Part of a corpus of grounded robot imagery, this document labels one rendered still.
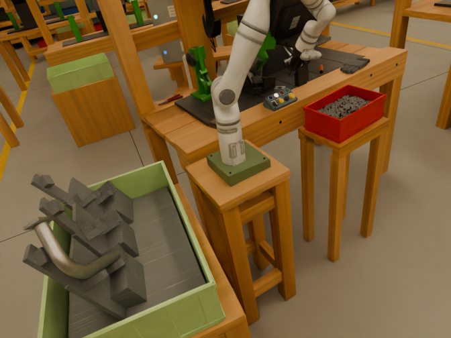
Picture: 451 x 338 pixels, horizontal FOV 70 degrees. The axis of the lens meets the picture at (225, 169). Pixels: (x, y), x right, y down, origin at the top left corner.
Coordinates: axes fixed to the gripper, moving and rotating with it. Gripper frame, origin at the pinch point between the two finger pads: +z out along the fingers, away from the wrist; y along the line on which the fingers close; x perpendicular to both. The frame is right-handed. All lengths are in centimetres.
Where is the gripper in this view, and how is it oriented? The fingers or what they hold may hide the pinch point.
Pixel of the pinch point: (291, 72)
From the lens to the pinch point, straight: 154.9
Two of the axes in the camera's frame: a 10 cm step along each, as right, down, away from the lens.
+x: 3.0, 8.5, -4.3
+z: -1.9, 4.9, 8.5
